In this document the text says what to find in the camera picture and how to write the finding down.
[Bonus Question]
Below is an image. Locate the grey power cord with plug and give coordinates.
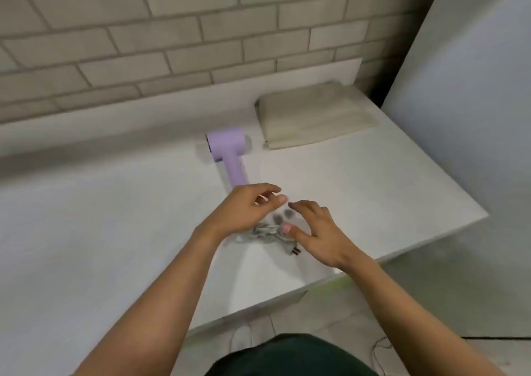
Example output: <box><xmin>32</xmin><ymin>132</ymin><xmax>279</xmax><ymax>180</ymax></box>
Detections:
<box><xmin>236</xmin><ymin>218</ymin><xmax>302</xmax><ymax>258</ymax></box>

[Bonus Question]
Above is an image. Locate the person's right forearm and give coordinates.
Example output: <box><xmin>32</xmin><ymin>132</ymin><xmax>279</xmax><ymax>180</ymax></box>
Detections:
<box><xmin>332</xmin><ymin>250</ymin><xmax>507</xmax><ymax>376</ymax></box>

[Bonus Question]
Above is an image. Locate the person's left hand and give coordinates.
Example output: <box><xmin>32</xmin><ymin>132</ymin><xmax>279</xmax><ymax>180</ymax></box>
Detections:
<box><xmin>195</xmin><ymin>183</ymin><xmax>288</xmax><ymax>246</ymax></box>

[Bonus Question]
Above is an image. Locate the white floor cable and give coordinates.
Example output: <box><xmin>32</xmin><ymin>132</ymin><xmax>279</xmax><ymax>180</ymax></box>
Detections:
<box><xmin>229</xmin><ymin>323</ymin><xmax>254</xmax><ymax>352</ymax></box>

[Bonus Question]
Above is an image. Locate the person's left forearm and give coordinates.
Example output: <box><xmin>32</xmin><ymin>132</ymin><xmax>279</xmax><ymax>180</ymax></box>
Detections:
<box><xmin>70</xmin><ymin>227</ymin><xmax>228</xmax><ymax>376</ymax></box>

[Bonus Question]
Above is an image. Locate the folded beige towel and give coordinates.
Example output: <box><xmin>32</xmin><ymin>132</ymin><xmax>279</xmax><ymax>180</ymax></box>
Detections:
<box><xmin>254</xmin><ymin>81</ymin><xmax>379</xmax><ymax>151</ymax></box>

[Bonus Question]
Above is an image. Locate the thin grey floor cable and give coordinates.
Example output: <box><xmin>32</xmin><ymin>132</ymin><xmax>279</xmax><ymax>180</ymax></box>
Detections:
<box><xmin>370</xmin><ymin>336</ymin><xmax>400</xmax><ymax>366</ymax></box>

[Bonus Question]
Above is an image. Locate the person's right hand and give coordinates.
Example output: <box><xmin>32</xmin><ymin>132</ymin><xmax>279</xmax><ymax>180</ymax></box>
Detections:
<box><xmin>282</xmin><ymin>199</ymin><xmax>366</xmax><ymax>271</ymax></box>

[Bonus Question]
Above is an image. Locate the dark green clothing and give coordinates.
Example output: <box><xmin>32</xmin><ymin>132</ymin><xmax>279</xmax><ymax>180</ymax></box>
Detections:
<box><xmin>215</xmin><ymin>333</ymin><xmax>381</xmax><ymax>376</ymax></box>

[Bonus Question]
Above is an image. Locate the white panel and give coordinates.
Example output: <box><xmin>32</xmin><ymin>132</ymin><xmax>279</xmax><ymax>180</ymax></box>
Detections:
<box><xmin>380</xmin><ymin>0</ymin><xmax>531</xmax><ymax>340</ymax></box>

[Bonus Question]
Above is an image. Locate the purple hair dryer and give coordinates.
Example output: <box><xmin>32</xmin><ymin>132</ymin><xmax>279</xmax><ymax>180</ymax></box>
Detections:
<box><xmin>206</xmin><ymin>126</ymin><xmax>252</xmax><ymax>195</ymax></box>

